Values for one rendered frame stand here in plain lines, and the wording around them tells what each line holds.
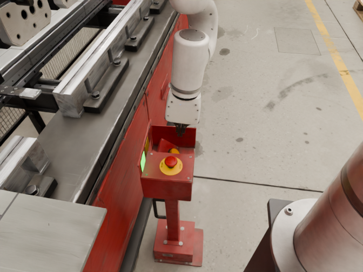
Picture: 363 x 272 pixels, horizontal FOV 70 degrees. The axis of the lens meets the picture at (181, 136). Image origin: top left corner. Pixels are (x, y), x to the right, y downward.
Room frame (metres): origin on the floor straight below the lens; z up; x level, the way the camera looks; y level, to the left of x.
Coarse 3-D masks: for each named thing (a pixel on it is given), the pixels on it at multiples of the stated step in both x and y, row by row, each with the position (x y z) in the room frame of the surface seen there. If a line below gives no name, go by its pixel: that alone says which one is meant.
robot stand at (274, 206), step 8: (272, 200) 0.24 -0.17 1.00; (280, 200) 0.24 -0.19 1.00; (288, 200) 0.24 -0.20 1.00; (272, 208) 0.23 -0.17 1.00; (280, 208) 0.23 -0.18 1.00; (272, 216) 0.21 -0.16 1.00; (272, 224) 0.20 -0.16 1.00; (264, 240) 0.20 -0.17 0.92; (264, 248) 0.19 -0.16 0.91; (256, 256) 0.20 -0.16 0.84; (264, 256) 0.17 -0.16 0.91; (248, 264) 0.21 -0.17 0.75; (256, 264) 0.18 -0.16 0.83; (264, 264) 0.16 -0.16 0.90; (272, 264) 0.14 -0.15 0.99
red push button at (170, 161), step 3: (171, 156) 0.50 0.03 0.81; (165, 159) 0.49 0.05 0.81; (168, 159) 0.49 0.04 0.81; (171, 159) 0.49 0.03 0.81; (174, 159) 0.49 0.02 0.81; (165, 162) 0.48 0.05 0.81; (168, 162) 0.48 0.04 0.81; (171, 162) 0.48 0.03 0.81; (174, 162) 0.48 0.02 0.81; (168, 165) 0.47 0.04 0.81; (171, 165) 0.47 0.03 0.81; (174, 165) 0.47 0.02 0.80
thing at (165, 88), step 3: (165, 78) 1.20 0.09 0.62; (165, 81) 1.19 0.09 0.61; (165, 84) 1.18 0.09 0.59; (168, 84) 1.23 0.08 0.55; (162, 87) 1.12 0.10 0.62; (165, 87) 1.18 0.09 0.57; (168, 87) 1.19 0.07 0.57; (162, 90) 1.11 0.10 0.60; (165, 90) 1.18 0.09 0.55; (168, 90) 1.17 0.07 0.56; (162, 93) 1.11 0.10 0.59; (165, 93) 1.15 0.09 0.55; (162, 96) 1.10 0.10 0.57; (165, 96) 1.11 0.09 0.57; (162, 99) 1.10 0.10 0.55
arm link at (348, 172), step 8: (360, 144) 0.19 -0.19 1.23; (360, 152) 0.17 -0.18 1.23; (352, 160) 0.17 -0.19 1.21; (360, 160) 0.16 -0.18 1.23; (344, 168) 0.18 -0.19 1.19; (352, 168) 0.16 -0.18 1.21; (360, 168) 0.16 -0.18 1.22; (344, 176) 0.17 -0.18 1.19; (352, 176) 0.16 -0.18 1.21; (360, 176) 0.15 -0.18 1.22; (344, 184) 0.16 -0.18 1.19; (352, 184) 0.15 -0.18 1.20; (360, 184) 0.14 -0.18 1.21; (352, 192) 0.14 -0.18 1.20; (360, 192) 0.14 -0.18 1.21; (352, 200) 0.14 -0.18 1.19; (360, 200) 0.13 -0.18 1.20; (360, 208) 0.13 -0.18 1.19
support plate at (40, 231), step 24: (0, 192) 0.26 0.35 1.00; (24, 216) 0.21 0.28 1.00; (48, 216) 0.21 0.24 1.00; (72, 216) 0.21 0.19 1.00; (96, 216) 0.21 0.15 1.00; (0, 240) 0.17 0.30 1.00; (24, 240) 0.17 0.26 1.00; (48, 240) 0.17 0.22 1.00; (72, 240) 0.17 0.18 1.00; (0, 264) 0.13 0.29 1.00; (24, 264) 0.13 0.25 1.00; (48, 264) 0.13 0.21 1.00; (72, 264) 0.13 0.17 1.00
